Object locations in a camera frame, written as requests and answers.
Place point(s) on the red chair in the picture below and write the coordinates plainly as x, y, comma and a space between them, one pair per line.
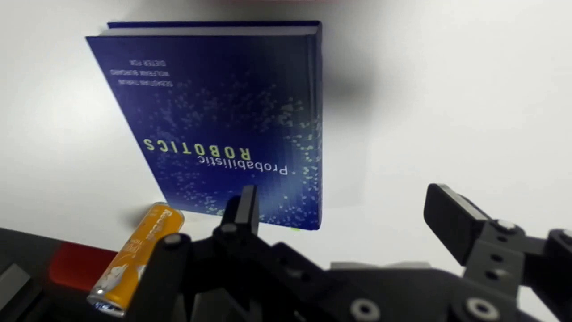
81, 267

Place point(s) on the orange bottle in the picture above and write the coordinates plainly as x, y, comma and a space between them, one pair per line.
140, 256

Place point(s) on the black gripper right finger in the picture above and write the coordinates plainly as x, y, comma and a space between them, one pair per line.
456, 224

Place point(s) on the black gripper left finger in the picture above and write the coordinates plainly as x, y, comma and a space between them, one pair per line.
243, 211

